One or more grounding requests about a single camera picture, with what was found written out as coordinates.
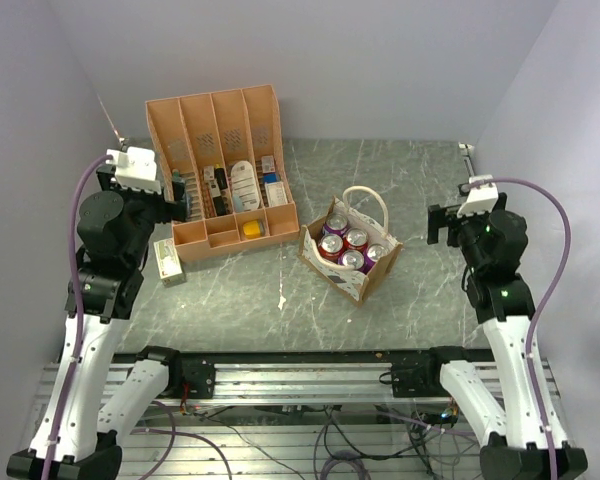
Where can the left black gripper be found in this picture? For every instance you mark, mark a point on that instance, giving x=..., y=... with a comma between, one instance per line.
x=167, y=211

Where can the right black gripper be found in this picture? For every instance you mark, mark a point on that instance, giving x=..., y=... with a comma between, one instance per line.
x=438, y=217

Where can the purple fanta can back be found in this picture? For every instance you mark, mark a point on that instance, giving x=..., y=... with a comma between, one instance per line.
x=373, y=253

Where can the purple fanta can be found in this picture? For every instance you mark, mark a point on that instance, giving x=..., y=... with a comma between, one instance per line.
x=352, y=258
x=335, y=223
x=373, y=253

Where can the red cola can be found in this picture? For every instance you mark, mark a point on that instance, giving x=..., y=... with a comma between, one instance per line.
x=330, y=247
x=356, y=239

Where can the burlap canvas tote bag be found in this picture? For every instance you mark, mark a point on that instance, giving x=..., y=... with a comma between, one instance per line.
x=355, y=285

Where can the purple fanta can front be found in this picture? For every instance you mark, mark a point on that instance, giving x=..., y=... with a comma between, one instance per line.
x=335, y=223

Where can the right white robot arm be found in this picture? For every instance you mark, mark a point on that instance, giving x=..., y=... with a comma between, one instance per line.
x=519, y=432

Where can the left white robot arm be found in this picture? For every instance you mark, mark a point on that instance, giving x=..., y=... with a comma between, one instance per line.
x=80, y=436

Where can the small white red box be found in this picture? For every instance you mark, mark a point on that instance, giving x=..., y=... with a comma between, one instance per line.
x=168, y=262

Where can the black marker pen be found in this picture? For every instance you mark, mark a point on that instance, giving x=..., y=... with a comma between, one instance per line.
x=220, y=177

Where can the white oval device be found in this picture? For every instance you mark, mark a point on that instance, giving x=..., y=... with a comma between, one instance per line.
x=244, y=187

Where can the pink desk organizer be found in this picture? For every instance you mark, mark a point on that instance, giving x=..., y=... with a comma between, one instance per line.
x=191, y=135

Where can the yellow small object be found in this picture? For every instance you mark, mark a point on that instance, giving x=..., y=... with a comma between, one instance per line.
x=253, y=229

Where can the white label box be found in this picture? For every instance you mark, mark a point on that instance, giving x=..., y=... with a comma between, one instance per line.
x=276, y=194

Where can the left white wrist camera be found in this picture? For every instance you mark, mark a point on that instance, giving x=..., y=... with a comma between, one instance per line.
x=135, y=169

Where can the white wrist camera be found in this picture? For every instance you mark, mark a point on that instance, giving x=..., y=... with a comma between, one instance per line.
x=135, y=169
x=482, y=196

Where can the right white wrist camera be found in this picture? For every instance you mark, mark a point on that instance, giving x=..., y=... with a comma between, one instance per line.
x=482, y=196

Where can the aluminium rail frame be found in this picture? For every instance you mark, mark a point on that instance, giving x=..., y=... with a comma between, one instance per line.
x=313, y=378

